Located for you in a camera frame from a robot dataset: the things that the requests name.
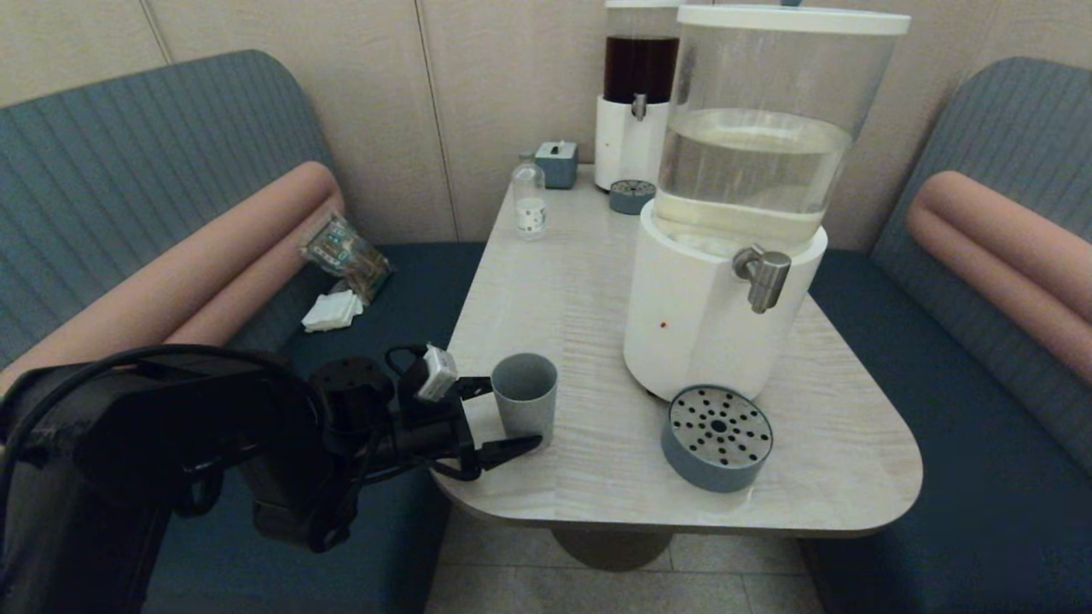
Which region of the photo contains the pink cylindrical backrest bolster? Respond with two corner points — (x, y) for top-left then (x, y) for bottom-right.
(905, 171), (1092, 385)
(0, 160), (346, 397)

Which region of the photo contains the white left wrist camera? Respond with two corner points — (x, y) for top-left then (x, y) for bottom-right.
(415, 344), (459, 403)

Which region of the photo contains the small clear plastic bottle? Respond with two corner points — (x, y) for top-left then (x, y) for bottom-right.
(512, 152), (547, 241)

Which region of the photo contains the black left camera cable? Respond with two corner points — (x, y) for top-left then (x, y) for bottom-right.
(384, 343), (432, 395)

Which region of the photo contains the clear water dispenser white base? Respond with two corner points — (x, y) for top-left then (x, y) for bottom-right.
(623, 0), (912, 402)

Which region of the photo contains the grey-blue tissue box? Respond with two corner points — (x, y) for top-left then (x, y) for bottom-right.
(535, 141), (579, 190)

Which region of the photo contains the grey-blue plastic cup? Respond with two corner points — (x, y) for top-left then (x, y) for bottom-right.
(491, 352), (559, 450)

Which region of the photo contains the blue perforated drip tray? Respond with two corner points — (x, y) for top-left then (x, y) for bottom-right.
(660, 385), (775, 494)
(608, 179), (657, 216)

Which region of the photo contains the blue upholstered booth sofa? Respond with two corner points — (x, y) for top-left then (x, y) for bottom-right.
(798, 56), (1092, 614)
(0, 49), (487, 614)

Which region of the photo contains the white paper napkins stack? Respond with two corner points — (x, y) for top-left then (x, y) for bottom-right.
(301, 290), (364, 333)

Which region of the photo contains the dark drink dispenser white base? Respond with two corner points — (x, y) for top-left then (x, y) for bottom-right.
(594, 0), (683, 193)

